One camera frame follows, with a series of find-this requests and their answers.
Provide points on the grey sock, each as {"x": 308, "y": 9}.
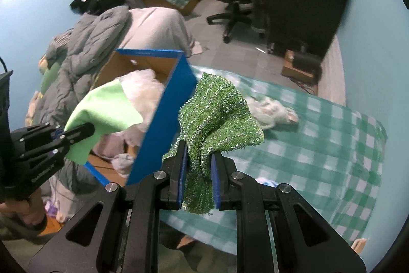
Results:
{"x": 123, "y": 162}

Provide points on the light green cloth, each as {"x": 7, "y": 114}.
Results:
{"x": 108, "y": 106}

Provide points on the green sparkly knitted cloth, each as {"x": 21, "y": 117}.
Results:
{"x": 217, "y": 113}

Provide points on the black speaker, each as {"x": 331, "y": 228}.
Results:
{"x": 306, "y": 60}

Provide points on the person's olive trousers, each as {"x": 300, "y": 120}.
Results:
{"x": 198, "y": 260}

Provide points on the green pillow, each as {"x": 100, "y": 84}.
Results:
{"x": 51, "y": 78}

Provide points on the white cloth scrap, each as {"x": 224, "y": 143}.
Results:
{"x": 197, "y": 48}

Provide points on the blue white striped sock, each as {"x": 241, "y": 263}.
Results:
{"x": 265, "y": 180}

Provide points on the white lace cloth bundle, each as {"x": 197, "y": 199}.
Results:
{"x": 271, "y": 110}

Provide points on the white mesh bath loofah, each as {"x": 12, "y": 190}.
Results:
{"x": 143, "y": 94}

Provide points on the blue cardboard box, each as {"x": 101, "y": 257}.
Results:
{"x": 159, "y": 132}

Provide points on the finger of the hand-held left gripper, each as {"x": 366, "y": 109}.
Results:
{"x": 35, "y": 135}
{"x": 76, "y": 134}

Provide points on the grey quilted jacket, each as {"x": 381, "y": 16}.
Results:
{"x": 86, "y": 39}

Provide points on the person's left hand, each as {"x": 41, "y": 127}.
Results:
{"x": 30, "y": 212}

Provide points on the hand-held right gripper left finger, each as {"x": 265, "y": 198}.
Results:
{"x": 182, "y": 177}

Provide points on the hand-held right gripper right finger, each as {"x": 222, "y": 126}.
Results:
{"x": 217, "y": 180}

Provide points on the large brown cardboard box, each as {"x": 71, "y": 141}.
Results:
{"x": 191, "y": 2}

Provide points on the green white checked tablecloth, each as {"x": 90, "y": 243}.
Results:
{"x": 319, "y": 148}

